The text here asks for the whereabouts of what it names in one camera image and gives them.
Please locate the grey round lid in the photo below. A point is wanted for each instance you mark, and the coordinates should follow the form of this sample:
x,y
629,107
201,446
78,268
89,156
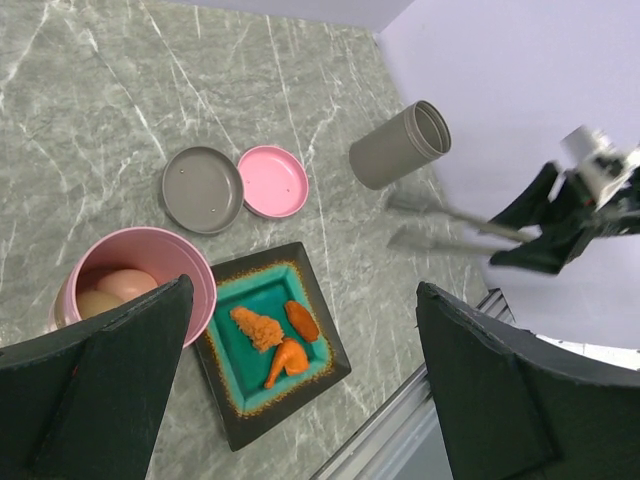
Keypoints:
x,y
201,190

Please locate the brown fried nugget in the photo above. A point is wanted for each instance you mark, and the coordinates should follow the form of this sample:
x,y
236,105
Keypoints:
x,y
302,321

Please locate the pink cylindrical container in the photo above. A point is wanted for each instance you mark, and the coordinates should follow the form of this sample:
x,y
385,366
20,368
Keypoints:
x,y
162,254

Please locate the square black teal plate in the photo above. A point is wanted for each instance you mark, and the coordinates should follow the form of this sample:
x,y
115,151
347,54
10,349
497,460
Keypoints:
x,y
263,282

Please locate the fried chicken piece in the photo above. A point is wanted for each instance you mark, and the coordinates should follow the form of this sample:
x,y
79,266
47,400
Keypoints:
x,y
263,331

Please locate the pink egg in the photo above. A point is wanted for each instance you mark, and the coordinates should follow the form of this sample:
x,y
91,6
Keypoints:
x,y
126,284

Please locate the aluminium front rail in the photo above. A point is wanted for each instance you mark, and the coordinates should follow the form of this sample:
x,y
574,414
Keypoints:
x,y
403,439

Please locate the pink round lid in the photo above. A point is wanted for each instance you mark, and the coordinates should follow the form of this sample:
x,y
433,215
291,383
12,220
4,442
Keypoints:
x,y
275,182

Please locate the metal tongs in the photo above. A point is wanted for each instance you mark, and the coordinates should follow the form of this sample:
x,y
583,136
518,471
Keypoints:
x,y
427,217

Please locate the orange chicken drumstick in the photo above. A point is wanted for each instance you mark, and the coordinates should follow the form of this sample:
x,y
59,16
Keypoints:
x,y
290,357

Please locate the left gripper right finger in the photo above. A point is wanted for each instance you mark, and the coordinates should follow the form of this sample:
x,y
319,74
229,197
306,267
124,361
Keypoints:
x,y
512,406

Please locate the grey cylindrical container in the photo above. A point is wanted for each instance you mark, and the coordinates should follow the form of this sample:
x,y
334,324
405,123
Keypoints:
x,y
405,143

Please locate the beige steamed bun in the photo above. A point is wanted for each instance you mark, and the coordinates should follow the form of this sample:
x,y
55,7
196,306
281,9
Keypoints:
x,y
93,302

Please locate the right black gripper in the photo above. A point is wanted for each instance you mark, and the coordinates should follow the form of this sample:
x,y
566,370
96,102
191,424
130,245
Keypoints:
x,y
569,221

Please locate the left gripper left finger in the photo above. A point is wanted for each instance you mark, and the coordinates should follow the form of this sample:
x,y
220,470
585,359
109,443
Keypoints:
x,y
87,401

